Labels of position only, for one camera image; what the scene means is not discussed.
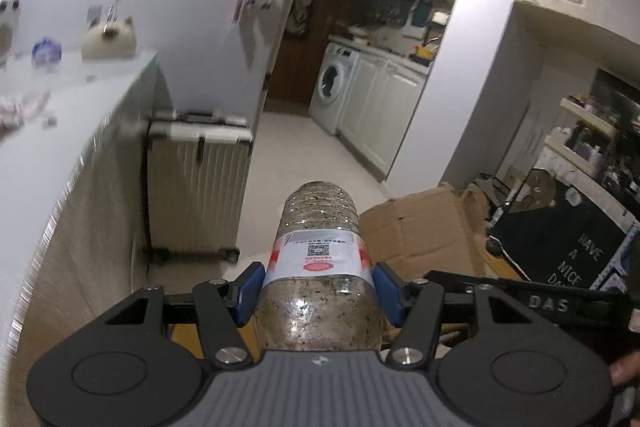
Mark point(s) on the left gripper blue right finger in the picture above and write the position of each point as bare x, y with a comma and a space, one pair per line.
414, 309

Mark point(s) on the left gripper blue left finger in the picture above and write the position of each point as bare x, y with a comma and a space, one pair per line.
222, 309

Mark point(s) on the clear plastic bottle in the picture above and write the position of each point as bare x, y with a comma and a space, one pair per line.
318, 293

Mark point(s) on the white plastic bag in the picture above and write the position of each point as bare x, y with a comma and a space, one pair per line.
18, 110

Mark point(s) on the person's right hand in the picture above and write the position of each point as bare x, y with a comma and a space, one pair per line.
625, 370

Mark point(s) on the large open cardboard box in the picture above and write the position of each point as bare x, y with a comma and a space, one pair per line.
438, 229

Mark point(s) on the black letter board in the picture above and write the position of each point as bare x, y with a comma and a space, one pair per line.
565, 232

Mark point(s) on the cream hard-shell suitcase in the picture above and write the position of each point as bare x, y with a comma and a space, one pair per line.
196, 174

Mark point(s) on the white kitchen cabinets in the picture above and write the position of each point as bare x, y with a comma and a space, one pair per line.
379, 107

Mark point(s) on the white washing machine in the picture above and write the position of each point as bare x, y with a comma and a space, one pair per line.
332, 85

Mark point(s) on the white cat-shaped ceramic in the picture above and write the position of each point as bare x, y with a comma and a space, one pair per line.
109, 39

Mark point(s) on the blue tissue pack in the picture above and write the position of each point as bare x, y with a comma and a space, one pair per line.
46, 52

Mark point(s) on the white space heater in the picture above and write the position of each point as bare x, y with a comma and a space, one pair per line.
10, 11

